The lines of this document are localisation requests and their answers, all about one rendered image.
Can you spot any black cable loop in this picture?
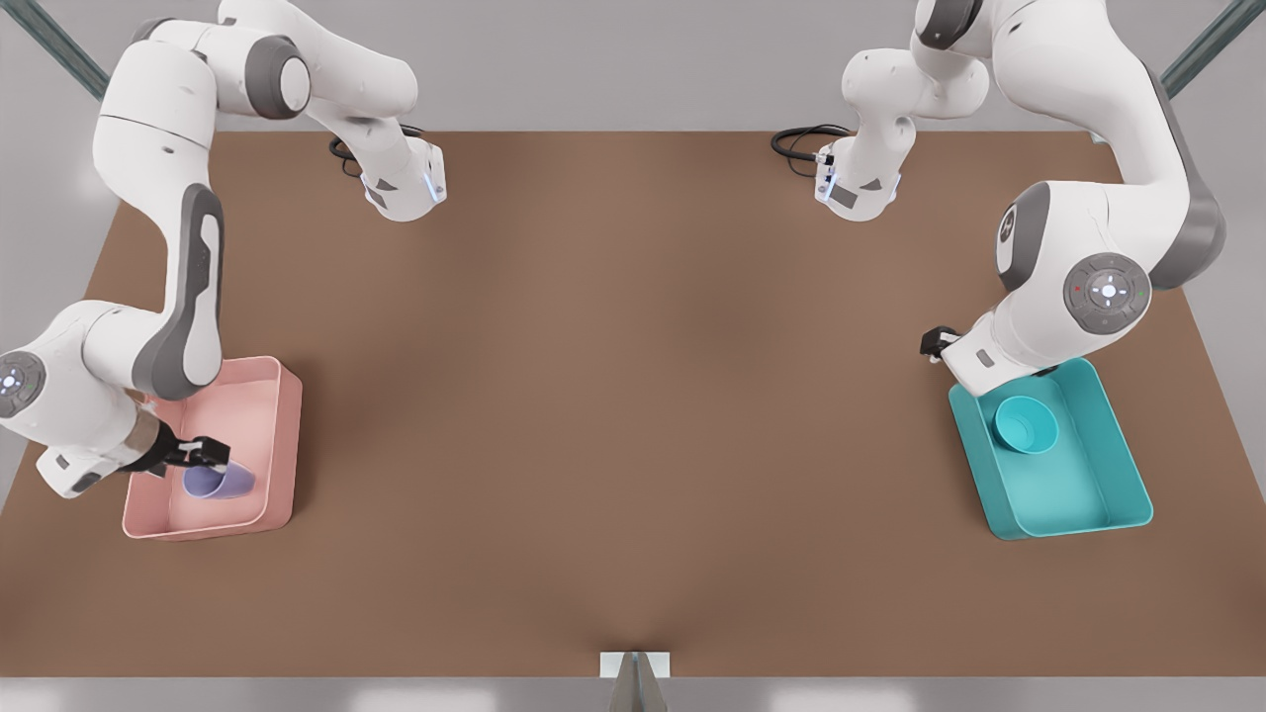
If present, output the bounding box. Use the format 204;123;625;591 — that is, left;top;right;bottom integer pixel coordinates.
328;123;427;180
770;124;854;180

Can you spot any pale post foot plate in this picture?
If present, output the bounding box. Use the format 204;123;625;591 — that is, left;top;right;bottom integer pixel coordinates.
599;650;673;679

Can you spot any purple cup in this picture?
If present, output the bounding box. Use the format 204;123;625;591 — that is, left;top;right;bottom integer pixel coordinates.
182;459;257;501

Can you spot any silver frame post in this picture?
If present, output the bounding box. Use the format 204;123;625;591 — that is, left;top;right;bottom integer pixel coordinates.
608;653;658;712
1160;0;1266;98
0;0;112;102

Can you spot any pink box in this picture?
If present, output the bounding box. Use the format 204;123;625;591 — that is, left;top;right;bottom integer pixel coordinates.
122;356;304;542

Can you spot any teal bowl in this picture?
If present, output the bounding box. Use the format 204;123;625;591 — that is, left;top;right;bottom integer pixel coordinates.
993;395;1060;455

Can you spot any teal box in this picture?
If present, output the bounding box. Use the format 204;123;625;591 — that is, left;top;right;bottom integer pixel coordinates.
948;357;1155;542

